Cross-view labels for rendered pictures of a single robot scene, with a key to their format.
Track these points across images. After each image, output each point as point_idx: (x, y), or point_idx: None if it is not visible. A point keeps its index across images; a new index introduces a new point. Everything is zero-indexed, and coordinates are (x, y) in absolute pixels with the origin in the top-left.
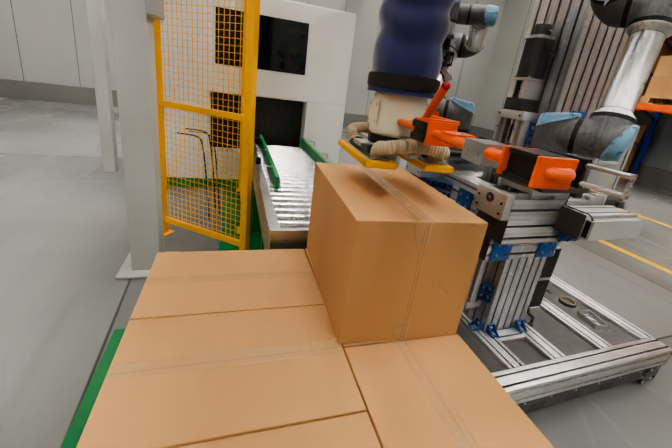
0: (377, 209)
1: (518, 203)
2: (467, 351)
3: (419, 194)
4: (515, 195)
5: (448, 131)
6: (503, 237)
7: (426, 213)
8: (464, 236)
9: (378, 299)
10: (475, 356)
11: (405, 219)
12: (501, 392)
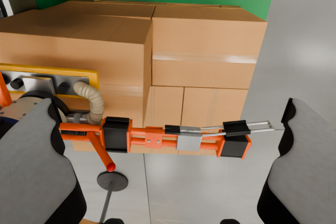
0: (124, 115)
1: None
2: (166, 21)
3: (80, 66)
4: None
5: (147, 144)
6: None
7: (128, 85)
8: (145, 58)
9: (148, 85)
10: (170, 19)
11: (140, 105)
12: (194, 22)
